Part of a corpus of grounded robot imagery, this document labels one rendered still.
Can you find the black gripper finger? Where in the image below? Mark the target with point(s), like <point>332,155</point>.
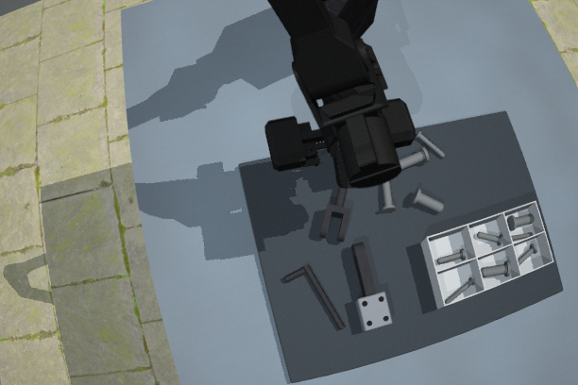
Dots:
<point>309,162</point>

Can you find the white compartment tray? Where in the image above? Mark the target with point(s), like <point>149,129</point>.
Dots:
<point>453,276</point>

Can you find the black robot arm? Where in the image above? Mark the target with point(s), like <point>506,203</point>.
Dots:
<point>328,61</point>

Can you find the white headed pin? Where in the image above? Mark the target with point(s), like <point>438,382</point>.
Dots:
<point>387,196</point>

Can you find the grey headed pin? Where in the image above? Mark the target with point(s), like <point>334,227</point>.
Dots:
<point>427,201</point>
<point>503,269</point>
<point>521,236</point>
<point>524,220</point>
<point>489,237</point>
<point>416,158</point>
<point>527,254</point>
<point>463,288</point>
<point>430,144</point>
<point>461,255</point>

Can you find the dark grey l-shaped hex key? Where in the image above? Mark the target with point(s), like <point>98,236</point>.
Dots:
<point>325,299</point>

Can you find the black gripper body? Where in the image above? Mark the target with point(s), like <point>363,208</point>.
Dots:
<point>285,142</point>

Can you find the grey clevis fork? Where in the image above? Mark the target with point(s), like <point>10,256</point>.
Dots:
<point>337,211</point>

